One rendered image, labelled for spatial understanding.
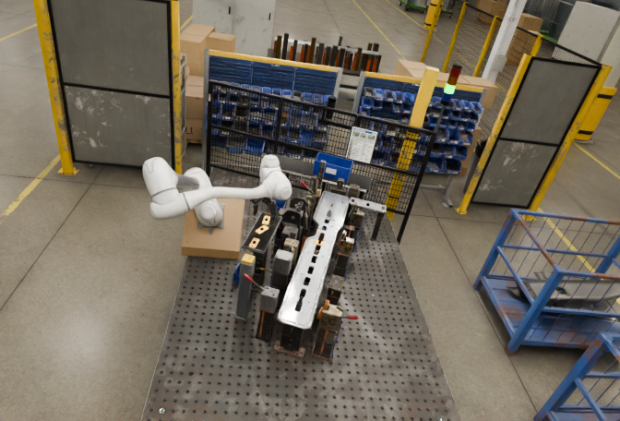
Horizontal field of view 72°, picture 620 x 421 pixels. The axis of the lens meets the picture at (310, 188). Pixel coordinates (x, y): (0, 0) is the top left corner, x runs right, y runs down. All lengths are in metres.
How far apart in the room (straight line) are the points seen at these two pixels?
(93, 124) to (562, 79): 5.00
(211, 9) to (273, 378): 7.83
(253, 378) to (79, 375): 1.39
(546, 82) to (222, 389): 4.34
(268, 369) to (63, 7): 3.68
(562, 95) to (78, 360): 5.14
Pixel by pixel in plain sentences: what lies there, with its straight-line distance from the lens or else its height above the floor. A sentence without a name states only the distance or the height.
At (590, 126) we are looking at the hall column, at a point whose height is 0.33.
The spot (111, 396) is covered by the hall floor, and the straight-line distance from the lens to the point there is 3.31.
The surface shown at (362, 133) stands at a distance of 3.49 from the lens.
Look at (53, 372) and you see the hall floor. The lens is 3.51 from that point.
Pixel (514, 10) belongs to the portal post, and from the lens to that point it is 7.11.
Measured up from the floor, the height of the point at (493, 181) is 0.48.
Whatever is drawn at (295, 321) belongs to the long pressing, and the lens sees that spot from 2.33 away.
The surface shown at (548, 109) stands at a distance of 5.43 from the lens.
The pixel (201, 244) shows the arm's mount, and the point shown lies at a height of 0.80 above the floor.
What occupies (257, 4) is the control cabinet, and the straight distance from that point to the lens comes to 9.19.
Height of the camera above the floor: 2.75
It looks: 31 degrees down
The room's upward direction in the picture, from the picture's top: 10 degrees clockwise
